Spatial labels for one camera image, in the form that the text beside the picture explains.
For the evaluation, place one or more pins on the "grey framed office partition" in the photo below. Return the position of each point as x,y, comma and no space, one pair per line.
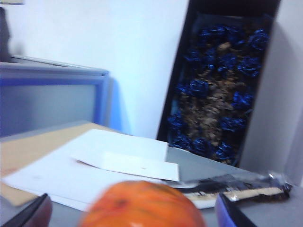
47,99

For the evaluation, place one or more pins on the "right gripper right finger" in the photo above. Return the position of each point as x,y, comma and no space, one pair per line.
229,215

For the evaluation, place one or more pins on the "black cutlery plastic packet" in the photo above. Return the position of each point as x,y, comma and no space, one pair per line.
236,186

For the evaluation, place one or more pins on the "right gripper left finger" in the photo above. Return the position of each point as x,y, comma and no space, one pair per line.
35,212

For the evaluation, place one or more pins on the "large white paper sheet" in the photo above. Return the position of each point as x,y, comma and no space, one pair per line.
82,170

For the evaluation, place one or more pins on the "orange fruit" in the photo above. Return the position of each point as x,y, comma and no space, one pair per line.
142,205

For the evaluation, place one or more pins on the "small white envelope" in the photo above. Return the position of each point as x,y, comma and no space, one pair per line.
132,165

